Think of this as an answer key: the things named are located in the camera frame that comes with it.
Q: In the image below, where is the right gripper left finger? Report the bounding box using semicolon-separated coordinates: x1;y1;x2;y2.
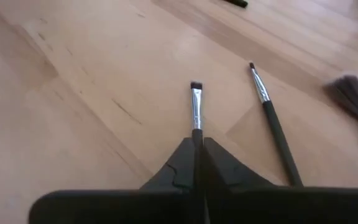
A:
28;138;205;224

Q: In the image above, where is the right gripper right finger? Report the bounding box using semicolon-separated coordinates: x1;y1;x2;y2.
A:
203;138;358;224

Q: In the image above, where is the large fluffy makeup brush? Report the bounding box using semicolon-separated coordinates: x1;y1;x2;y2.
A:
323;74;358;153

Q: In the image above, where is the black-handled makeup brush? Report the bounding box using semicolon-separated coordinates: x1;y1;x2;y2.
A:
221;0;249;9

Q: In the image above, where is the flat-tip makeup brush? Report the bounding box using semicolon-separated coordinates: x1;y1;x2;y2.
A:
190;81;204;147

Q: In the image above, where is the thin liner makeup brush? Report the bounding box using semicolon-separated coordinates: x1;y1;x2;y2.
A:
248;62;305;188

